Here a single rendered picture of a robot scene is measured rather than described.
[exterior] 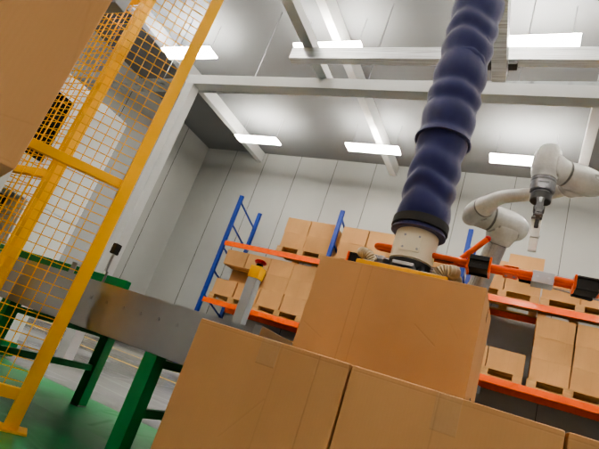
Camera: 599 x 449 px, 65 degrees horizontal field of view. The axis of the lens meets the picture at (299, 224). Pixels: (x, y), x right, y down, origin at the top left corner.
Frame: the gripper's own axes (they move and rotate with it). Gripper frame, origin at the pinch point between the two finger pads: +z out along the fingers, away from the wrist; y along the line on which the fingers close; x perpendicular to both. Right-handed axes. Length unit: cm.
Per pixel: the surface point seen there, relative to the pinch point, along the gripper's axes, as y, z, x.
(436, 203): 10.0, -5.6, -35.5
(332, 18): -342, -473, -336
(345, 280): 20, 35, -59
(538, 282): 3.2, 16.3, 3.9
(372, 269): 20, 29, -50
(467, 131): 5, -42, -31
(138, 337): 36, 77, -124
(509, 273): 3.6, 14.8, -5.9
